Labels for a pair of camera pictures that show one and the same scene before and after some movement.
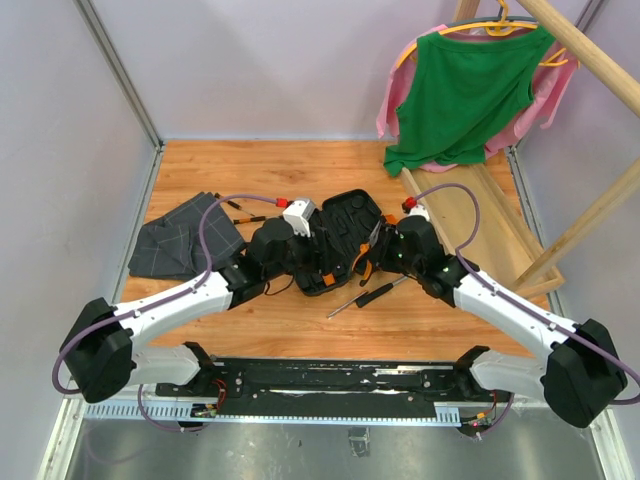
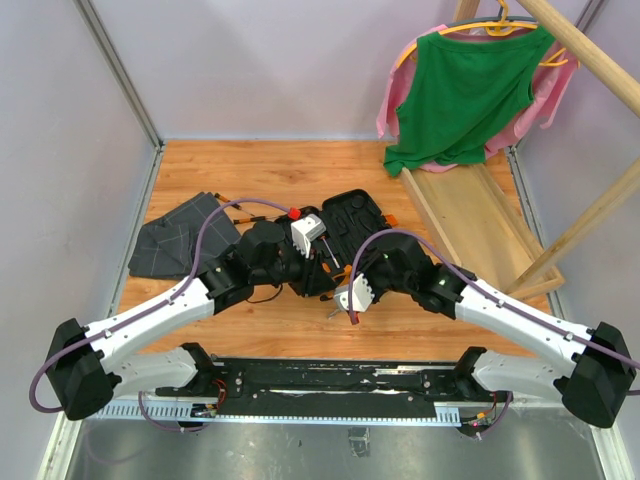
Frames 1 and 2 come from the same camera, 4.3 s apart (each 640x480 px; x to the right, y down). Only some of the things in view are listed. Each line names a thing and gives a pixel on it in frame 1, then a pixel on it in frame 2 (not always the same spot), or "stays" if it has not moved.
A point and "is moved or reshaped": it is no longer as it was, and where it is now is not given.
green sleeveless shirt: [462, 93] stays
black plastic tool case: [343, 223] stays
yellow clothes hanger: [500, 28] stays
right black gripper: [389, 237] → [366, 266]
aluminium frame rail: [124, 79] stays
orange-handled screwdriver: [329, 279] is moved or reshaped
